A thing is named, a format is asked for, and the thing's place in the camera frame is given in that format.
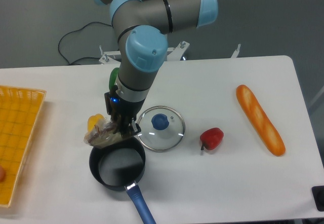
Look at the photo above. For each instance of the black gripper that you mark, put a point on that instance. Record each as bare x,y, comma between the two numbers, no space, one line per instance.
122,112

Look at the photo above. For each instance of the toast sandwich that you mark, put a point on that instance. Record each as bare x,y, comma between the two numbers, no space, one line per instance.
105,134

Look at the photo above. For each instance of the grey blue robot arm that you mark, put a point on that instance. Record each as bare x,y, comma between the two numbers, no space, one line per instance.
141,27

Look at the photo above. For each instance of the glass lid blue knob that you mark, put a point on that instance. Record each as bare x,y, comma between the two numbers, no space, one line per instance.
162,128

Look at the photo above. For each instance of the yellow bell pepper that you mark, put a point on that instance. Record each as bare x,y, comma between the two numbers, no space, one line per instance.
94,122

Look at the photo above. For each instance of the green bell pepper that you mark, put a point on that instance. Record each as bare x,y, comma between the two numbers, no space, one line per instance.
112,77

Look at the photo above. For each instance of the red bell pepper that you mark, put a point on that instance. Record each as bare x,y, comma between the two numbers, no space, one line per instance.
210,140

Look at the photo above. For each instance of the yellow woven basket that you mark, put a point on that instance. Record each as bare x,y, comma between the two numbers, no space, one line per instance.
20,108

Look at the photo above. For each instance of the orange baguette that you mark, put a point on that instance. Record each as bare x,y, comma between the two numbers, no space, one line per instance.
260,121

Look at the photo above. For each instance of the black device at table corner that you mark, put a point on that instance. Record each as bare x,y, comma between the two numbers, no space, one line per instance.
318,192

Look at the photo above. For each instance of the black pot blue handle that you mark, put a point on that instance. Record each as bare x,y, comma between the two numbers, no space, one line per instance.
119,167

